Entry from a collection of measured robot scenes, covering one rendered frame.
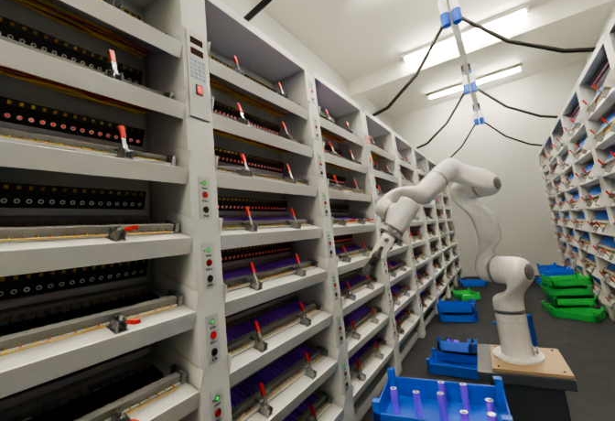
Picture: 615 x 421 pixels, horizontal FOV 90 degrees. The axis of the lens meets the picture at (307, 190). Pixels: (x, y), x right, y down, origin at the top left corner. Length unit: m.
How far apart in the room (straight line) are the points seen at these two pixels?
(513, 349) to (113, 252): 1.53
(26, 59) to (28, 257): 0.38
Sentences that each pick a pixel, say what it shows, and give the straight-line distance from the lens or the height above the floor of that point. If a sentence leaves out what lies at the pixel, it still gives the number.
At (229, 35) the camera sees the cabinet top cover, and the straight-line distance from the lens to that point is 1.40.
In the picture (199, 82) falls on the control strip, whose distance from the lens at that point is 1.04.
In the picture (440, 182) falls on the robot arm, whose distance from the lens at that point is 1.37.
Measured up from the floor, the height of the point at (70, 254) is 0.91.
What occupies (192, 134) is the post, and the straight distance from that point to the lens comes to 0.95.
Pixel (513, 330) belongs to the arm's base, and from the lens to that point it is 1.67.
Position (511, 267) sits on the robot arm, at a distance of 1.58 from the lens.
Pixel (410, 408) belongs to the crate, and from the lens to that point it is 1.07.
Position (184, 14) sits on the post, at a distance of 1.14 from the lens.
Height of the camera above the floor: 0.90
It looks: 9 degrees up
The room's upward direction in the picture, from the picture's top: 6 degrees counter-clockwise
